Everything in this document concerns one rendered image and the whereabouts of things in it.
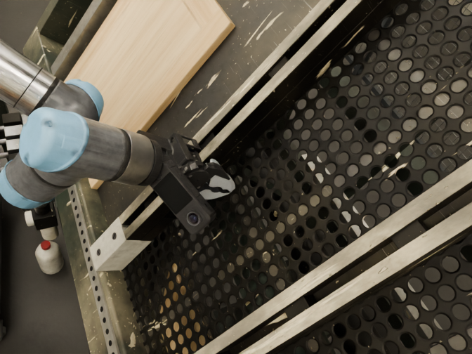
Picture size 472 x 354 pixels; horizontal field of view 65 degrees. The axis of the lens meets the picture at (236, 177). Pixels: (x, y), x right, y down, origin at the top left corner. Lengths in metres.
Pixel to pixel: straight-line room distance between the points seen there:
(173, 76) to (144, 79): 0.12
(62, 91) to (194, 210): 0.27
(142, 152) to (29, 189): 0.16
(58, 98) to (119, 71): 0.49
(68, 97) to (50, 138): 0.18
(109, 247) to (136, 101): 0.37
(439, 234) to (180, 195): 0.34
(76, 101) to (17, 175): 0.15
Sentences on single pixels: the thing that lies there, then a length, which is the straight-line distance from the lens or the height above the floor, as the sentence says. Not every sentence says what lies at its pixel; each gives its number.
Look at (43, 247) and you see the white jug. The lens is 1.79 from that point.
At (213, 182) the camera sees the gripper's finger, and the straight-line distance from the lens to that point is 0.63.
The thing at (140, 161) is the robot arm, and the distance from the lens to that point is 0.52.
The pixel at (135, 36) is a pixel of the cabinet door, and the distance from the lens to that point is 1.09.
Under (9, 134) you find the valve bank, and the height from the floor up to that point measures 0.77.
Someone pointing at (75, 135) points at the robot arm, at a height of 1.41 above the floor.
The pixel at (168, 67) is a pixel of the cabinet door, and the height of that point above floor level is 1.21.
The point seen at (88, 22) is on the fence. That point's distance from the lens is 1.30.
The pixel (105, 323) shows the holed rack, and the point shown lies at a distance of 0.91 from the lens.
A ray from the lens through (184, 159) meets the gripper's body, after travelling 0.58.
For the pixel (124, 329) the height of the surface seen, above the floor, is 0.90.
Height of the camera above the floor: 1.75
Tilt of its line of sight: 49 degrees down
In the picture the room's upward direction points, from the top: 20 degrees clockwise
